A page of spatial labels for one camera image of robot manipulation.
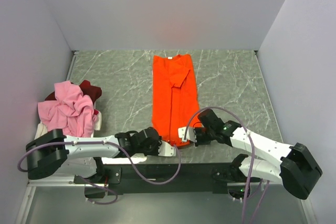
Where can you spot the orange t-shirt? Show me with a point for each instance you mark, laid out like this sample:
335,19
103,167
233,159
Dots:
174,96

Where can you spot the cream t-shirt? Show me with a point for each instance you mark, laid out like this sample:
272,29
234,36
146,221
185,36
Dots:
41,130

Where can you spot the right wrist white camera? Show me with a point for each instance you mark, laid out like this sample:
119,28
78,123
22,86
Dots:
187,134

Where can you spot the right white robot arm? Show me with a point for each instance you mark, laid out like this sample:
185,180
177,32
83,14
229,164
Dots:
292,166

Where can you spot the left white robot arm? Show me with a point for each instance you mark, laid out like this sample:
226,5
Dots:
47,153

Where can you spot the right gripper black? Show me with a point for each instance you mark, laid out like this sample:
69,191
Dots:
199,142

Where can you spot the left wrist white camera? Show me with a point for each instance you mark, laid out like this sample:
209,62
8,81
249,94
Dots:
166,150

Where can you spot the pink t-shirt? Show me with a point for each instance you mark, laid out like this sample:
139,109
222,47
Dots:
72,111

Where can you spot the white laundry basket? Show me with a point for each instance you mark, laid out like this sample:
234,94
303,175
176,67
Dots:
97,120

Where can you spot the aluminium extrusion rail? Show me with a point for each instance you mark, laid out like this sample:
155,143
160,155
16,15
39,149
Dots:
53,181

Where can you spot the wrist white camera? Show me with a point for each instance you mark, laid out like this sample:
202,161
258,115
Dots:
166,150
187,134

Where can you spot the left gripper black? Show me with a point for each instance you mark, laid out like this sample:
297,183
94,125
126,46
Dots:
156,152

